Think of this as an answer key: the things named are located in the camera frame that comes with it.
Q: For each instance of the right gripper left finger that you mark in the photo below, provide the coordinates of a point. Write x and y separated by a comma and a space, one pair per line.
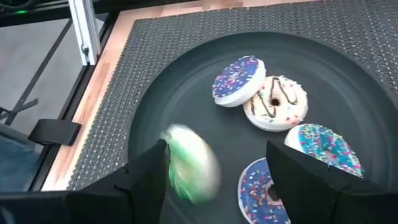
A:
124, 199

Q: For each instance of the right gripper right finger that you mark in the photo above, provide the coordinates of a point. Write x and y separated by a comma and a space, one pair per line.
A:
311, 199

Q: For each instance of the small purple sprinkle donut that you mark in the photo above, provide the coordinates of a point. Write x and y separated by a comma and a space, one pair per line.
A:
255, 193
236, 77

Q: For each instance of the small teal sprinkle donut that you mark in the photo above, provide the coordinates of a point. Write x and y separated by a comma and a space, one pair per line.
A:
323, 143

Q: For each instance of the small green frosted donut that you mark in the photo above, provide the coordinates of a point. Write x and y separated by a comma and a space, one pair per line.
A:
192, 161

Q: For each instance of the small white chocolate-drizzle donut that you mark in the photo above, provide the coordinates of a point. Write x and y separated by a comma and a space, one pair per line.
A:
286, 115

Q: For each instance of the grey woven placemat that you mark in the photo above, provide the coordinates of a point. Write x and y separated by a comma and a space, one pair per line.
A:
118, 109

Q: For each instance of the black table clamp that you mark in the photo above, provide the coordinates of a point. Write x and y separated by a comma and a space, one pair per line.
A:
56, 132

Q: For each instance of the dark round plate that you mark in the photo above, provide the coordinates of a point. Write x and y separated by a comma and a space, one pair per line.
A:
186, 93

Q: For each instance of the black device with green light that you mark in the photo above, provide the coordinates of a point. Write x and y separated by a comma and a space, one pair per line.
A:
31, 7

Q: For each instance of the black metal table frame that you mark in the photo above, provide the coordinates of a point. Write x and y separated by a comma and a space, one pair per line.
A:
72, 91

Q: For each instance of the silver aluminium post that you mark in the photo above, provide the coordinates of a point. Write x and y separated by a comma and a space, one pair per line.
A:
84, 31

